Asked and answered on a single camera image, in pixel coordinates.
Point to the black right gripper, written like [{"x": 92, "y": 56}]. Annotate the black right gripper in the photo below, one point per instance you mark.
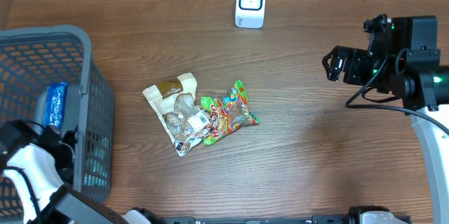
[{"x": 353, "y": 57}]

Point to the green gummy candy bag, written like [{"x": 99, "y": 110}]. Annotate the green gummy candy bag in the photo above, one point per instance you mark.
[{"x": 228, "y": 113}]

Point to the beige mushroom snack bag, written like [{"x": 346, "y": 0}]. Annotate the beige mushroom snack bag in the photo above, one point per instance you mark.
[{"x": 173, "y": 101}]

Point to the blue cookie packet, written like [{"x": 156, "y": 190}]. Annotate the blue cookie packet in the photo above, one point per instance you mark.
[{"x": 55, "y": 105}]

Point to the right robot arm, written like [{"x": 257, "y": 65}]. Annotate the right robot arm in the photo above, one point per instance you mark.
[{"x": 401, "y": 71}]

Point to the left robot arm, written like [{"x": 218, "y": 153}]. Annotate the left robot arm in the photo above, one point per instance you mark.
[{"x": 44, "y": 196}]

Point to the grey plastic shopping basket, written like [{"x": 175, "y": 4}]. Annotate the grey plastic shopping basket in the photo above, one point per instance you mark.
[{"x": 31, "y": 60}]

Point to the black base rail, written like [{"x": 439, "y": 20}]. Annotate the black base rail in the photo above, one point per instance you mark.
[{"x": 356, "y": 214}]

